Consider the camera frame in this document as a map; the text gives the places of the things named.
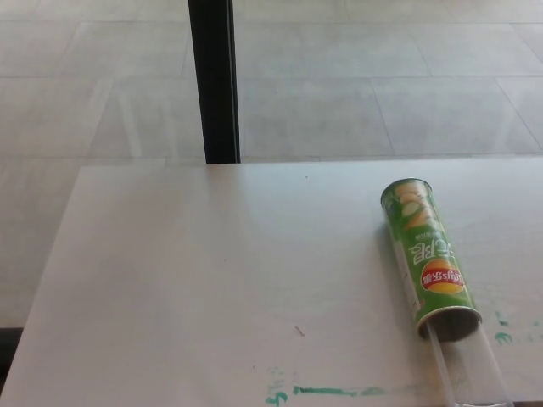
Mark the clear plastic chips tray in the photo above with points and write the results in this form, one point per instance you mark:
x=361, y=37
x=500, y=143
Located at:
x=464, y=369

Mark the green Lay's chips can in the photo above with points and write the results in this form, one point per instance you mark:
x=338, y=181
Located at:
x=426, y=254

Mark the black vertical post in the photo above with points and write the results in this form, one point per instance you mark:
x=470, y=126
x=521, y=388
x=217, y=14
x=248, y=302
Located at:
x=214, y=80

